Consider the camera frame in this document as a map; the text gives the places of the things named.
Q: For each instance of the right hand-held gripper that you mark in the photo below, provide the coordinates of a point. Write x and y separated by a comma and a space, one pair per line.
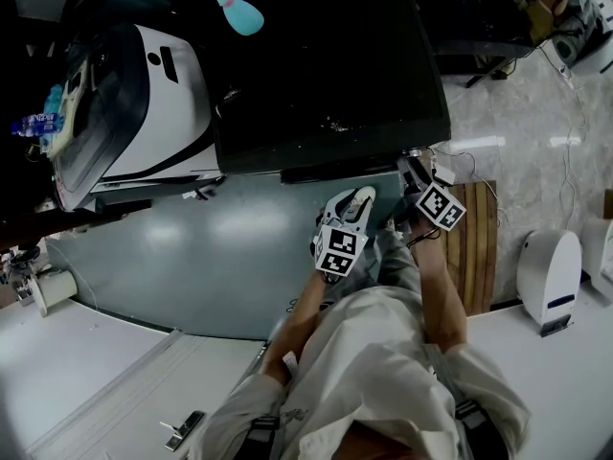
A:
440, 206

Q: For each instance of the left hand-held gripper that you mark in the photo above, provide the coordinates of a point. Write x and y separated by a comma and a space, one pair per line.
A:
339, 251

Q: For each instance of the silver round knob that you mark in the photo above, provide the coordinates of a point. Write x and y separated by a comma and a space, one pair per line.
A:
415, 152

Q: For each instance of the black washing machine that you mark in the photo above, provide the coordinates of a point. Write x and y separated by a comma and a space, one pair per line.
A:
321, 89

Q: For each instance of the person's left forearm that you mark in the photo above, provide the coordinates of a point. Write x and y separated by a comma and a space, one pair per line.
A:
297, 328

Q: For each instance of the person's right forearm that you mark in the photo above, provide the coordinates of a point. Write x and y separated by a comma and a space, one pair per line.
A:
440, 295

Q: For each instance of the person's left white shoe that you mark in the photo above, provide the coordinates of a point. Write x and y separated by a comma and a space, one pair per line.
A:
360, 201

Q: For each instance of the white power adapter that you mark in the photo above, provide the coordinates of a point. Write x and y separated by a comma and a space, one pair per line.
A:
443, 174

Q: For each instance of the person's grey trousers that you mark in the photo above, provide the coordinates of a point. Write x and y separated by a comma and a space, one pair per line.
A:
395, 264

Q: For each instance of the wooden slat platform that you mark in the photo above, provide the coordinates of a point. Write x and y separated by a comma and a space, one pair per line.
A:
473, 257

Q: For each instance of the person's white shirt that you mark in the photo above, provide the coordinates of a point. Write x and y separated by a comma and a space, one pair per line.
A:
373, 376

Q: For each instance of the white round toilet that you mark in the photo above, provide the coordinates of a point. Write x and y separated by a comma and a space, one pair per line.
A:
548, 273

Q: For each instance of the black table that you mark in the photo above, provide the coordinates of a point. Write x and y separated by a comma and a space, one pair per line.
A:
471, 17

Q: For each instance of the white and grey washer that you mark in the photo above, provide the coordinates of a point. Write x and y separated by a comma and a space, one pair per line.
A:
167, 108

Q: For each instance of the white door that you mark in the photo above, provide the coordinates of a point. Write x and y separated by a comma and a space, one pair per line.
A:
143, 391

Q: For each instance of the white cylinder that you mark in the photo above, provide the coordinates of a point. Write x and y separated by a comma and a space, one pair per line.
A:
57, 290

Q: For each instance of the teal plastic packet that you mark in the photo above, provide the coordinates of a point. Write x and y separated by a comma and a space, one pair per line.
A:
53, 98

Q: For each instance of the clear water bottle blue label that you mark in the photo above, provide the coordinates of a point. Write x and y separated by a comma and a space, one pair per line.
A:
38, 125

